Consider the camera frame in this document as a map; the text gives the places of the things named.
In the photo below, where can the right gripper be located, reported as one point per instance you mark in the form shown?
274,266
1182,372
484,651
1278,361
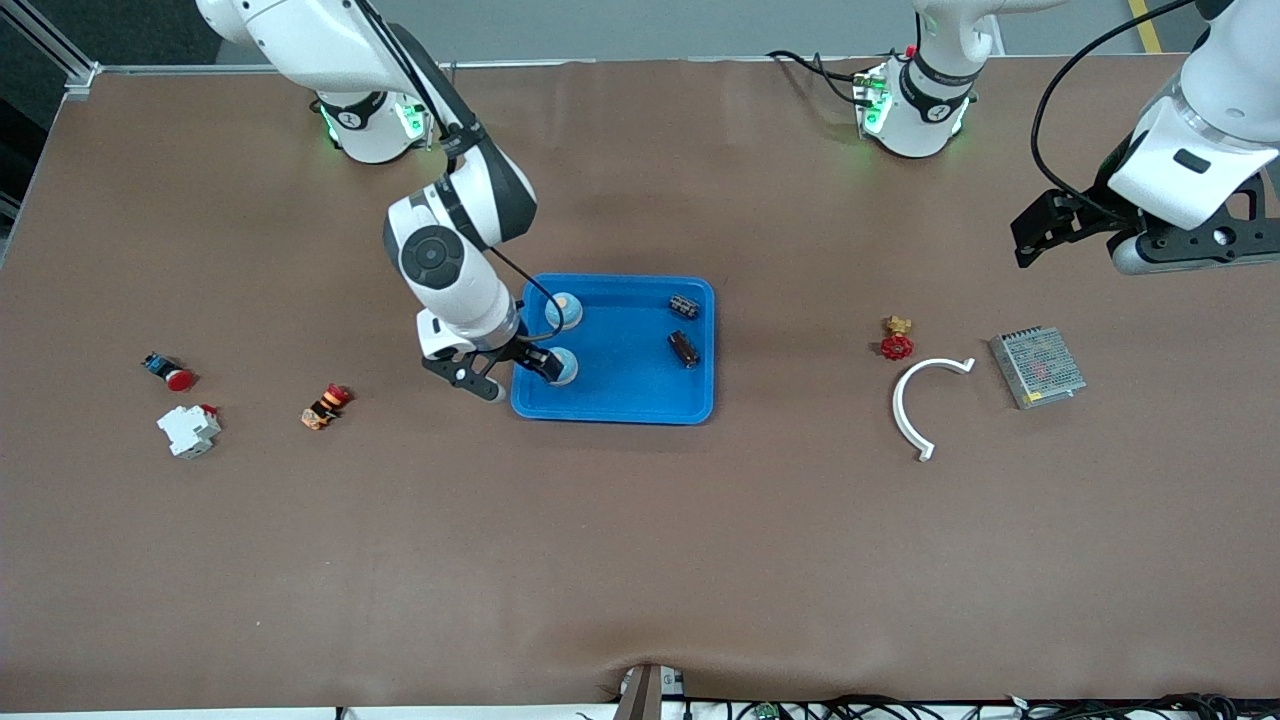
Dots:
526,351

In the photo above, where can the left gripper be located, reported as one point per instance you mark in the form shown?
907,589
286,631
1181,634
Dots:
1092,209

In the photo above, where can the blue desk bell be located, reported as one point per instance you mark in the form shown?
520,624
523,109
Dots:
568,370
570,318

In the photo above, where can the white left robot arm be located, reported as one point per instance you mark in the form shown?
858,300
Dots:
925,110

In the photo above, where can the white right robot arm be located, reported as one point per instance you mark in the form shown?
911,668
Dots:
300,40

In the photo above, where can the blue plastic tray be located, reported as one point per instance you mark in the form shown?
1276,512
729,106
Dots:
620,390

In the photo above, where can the perforated metal power supply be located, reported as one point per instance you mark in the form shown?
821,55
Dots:
1038,367

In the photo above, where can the brass valve red handwheel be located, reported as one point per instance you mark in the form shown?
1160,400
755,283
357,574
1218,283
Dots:
897,347

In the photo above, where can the white circuit breaker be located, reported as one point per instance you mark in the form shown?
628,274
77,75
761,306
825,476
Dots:
187,430

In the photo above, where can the orange red emergency switch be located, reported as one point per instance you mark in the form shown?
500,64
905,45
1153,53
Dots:
322,410

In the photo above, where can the metal table edge bracket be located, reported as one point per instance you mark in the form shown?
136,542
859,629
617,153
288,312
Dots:
640,695

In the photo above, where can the red push button switch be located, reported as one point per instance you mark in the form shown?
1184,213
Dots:
180,379

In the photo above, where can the aluminium frame post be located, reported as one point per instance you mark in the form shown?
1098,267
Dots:
60,45

